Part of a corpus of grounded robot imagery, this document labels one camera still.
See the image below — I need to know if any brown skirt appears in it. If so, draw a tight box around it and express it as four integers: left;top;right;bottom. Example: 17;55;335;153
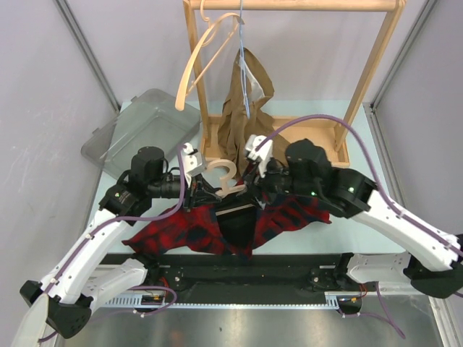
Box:
216;48;290;178

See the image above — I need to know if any red plaid cloth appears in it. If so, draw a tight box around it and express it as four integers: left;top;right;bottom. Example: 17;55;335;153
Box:
122;197;330;259

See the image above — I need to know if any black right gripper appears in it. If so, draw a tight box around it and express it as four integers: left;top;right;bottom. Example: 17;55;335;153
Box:
236;153;318;209

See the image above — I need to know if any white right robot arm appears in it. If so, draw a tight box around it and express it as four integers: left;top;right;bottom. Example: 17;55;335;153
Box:
247;136;462;299

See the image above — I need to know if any left aluminium frame post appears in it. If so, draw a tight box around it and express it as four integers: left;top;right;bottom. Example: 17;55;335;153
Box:
53;0;121;113

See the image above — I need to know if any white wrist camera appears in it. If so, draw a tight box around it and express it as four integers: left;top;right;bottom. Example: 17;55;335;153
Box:
245;134;273;178
182;142;207;177

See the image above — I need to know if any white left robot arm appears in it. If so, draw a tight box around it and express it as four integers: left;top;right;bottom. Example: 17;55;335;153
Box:
13;143;236;346

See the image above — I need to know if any wooden hanger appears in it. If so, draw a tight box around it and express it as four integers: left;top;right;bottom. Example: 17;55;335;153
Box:
175;1;243;111
206;159;254;216

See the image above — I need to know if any wooden clothes rack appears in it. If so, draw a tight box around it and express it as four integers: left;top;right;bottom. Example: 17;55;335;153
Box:
182;0;407;171

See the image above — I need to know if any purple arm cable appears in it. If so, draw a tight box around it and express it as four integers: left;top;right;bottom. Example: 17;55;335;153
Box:
38;144;189;343
252;113;463;254

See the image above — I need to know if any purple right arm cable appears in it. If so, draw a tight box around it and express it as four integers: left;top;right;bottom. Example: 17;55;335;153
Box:
252;113;463;254

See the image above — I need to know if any grey aluminium frame post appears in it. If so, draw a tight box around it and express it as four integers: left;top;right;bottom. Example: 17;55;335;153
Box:
363;1;438;205

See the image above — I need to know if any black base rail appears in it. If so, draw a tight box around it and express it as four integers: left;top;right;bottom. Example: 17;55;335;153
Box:
101;252;395;307

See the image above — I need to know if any grey plastic bin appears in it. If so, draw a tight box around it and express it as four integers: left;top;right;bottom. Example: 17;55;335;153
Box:
81;89;201;179

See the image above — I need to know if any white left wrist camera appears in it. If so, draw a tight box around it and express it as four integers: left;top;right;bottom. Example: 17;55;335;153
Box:
182;142;207;177

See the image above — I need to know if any white slotted cable duct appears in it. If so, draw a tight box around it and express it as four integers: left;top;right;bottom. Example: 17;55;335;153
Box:
103;294;339;310

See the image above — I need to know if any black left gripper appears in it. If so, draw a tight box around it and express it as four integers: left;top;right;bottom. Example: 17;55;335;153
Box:
148;172;221;211

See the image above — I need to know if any light blue wire hanger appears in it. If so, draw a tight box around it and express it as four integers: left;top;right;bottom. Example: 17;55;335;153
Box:
239;0;250;119

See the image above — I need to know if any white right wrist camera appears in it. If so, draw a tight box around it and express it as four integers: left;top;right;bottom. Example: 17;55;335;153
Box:
245;134;273;178

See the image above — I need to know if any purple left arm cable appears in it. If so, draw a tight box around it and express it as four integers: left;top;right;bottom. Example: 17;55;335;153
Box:
38;144;189;343

